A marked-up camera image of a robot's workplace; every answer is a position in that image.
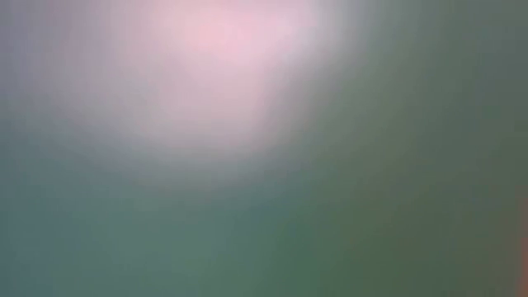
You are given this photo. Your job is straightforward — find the green translucent plastic bin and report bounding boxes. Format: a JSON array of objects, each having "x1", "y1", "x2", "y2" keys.
[{"x1": 0, "y1": 0, "x2": 528, "y2": 297}]

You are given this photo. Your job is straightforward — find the orange translucent plastic bin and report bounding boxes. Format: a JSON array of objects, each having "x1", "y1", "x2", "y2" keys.
[{"x1": 517, "y1": 181, "x2": 528, "y2": 297}]

